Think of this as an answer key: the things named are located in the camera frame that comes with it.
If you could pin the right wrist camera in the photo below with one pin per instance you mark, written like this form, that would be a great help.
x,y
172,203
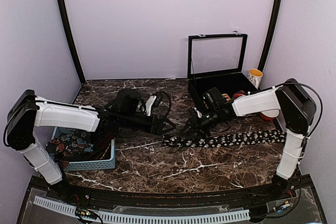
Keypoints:
x,y
214,99

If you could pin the left black frame post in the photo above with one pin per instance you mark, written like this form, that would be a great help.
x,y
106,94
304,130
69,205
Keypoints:
x,y
70,41

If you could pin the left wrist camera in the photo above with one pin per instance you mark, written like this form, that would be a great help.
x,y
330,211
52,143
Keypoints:
x,y
127,101

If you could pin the black front rail base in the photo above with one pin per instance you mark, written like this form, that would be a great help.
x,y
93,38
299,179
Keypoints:
x,y
107,199

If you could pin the light blue plastic basket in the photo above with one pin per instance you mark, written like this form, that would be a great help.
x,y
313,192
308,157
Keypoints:
x,y
73,163

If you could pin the white yellow mug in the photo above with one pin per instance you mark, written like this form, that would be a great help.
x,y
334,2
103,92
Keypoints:
x,y
255,77

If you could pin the tan striped rolled tie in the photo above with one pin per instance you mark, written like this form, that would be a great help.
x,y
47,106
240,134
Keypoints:
x,y
227,97

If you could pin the right black frame post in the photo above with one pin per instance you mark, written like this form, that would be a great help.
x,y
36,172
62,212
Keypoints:
x,y
270,34

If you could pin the black frame post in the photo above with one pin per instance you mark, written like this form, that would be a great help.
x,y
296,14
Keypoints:
x,y
70,41
270,34

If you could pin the orange white bowl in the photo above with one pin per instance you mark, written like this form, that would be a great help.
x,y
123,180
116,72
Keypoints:
x,y
269,115

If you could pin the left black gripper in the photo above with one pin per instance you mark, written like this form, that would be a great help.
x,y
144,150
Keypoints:
x,y
158,129

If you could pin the white slotted cable duct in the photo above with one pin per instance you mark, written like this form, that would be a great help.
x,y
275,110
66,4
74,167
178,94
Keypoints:
x,y
123,214

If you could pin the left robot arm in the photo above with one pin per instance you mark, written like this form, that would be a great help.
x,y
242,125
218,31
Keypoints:
x,y
30,112

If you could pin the black glass-lid tie box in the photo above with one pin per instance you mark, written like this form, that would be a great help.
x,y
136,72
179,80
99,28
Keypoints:
x,y
216,61

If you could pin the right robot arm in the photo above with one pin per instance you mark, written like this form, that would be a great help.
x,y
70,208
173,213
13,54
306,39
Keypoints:
x,y
288,98

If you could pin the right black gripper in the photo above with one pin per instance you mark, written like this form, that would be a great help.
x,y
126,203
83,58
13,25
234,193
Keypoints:
x,y
195,125

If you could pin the red black rolled tie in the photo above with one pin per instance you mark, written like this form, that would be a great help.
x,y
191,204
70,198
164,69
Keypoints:
x,y
239,94

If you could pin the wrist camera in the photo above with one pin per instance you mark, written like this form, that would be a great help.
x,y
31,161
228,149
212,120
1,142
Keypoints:
x,y
127,101
214,99

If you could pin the black white patterned tie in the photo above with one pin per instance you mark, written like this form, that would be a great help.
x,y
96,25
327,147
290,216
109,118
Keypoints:
x,y
246,138

